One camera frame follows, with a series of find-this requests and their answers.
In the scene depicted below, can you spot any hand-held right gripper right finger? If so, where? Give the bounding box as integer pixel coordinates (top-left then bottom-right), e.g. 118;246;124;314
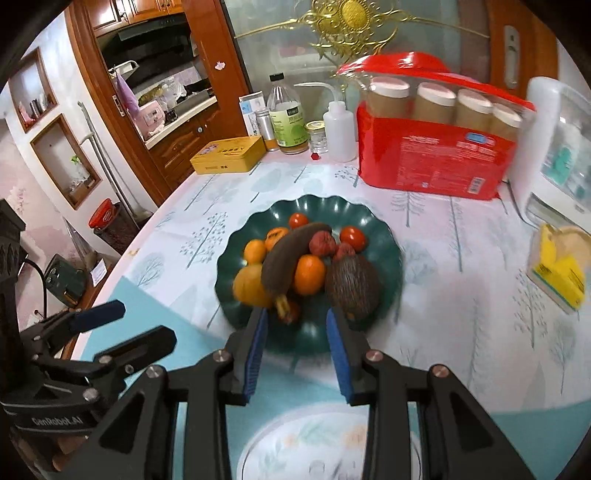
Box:
325;307;539;480

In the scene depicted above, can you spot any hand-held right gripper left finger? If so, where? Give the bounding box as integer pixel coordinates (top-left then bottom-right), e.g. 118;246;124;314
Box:
55;306;269;480

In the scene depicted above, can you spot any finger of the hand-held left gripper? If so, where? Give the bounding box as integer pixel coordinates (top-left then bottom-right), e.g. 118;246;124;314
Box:
34;325;177;398
21;299;127;355

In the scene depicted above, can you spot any medium orange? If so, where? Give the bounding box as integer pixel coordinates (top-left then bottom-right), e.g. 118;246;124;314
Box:
294;255;327;296

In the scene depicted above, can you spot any overripe dark banana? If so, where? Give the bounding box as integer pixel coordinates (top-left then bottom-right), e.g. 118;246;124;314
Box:
261;222;333;319

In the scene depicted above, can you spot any small orange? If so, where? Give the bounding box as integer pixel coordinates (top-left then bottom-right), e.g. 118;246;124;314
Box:
264;227;289;252
244;239;267;266

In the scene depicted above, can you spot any large red tomato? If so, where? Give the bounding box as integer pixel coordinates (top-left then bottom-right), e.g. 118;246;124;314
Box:
340;226;368;252

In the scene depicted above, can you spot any dark green scalloped plate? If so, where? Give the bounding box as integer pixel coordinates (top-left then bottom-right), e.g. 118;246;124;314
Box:
215;194;404;355

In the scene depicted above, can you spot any dark green device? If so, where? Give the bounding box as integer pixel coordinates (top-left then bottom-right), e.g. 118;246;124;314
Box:
45;253;88;305

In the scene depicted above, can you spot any large yellow-orange fruit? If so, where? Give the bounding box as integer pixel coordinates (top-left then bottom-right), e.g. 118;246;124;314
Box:
232;264;275;309

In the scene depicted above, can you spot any dark brown avocado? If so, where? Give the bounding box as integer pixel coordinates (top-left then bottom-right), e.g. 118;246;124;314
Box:
324;254;383;324

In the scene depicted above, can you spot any wicker basket red lid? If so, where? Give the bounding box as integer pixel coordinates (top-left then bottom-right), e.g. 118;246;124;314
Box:
89;198;139;256

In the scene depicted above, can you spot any tree print tablecloth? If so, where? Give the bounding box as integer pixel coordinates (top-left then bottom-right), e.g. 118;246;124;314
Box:
69;154;591;480

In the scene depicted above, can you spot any mop pole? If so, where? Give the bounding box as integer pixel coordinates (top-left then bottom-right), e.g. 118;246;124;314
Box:
78;102;153;222

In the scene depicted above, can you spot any wooden kitchen counter cabinet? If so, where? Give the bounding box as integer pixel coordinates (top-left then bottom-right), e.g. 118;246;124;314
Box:
145;95;252;190

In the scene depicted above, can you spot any yellow tin box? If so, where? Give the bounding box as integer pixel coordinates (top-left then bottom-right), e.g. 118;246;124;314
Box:
189;135;267;175

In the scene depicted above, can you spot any pink rice cooker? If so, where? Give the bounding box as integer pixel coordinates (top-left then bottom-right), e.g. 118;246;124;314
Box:
137;102;167;139

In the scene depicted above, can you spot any red gift package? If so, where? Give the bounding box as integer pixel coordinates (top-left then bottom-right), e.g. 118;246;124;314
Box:
335;52;536;201

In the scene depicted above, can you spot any small jar yellow lid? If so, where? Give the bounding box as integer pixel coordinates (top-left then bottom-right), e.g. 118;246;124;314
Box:
305;120;328;154

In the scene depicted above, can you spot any purple cloth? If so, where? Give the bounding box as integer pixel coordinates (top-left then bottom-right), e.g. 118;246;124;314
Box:
115;74;138;116

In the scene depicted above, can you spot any white squeeze bottle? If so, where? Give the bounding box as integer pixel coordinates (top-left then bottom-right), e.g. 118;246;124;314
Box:
294;82;358;163

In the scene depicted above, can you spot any silver metal can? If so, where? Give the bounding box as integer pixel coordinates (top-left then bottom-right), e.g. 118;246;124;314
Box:
255;110;280;152

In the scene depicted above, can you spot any glass bottle green label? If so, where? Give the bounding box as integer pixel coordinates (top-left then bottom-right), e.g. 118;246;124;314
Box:
267;73;309;155

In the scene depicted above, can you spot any yellow tissue pack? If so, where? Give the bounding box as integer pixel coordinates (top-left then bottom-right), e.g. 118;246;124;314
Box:
526;223;587;315

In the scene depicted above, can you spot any white and blue carton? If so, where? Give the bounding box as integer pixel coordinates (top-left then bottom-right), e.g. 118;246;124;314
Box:
239;91;269;139

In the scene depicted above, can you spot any brown jar white lid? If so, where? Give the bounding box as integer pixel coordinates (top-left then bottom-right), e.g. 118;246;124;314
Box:
455;89;495;130
368;76;411;118
489;102;523;141
412;82;457;124

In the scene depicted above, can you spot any black range hood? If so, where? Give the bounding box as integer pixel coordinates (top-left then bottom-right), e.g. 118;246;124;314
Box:
95;11;195;77

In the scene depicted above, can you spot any white storage cabinet box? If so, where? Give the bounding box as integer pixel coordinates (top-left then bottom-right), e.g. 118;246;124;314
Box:
508;76;591;229

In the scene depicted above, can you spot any frosted glass door gold ornament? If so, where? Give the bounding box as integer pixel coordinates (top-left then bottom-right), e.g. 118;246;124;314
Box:
222;0;555;121

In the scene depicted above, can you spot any black cable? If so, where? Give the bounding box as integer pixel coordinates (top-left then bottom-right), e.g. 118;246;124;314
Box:
21;258;49;324

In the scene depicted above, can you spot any wooden wall niche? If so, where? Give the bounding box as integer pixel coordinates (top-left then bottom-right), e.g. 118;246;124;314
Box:
30;114;103;210
8;47;60;134

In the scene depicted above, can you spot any metal door handle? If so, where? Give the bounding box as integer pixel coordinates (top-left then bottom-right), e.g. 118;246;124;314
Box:
502;25;521;90

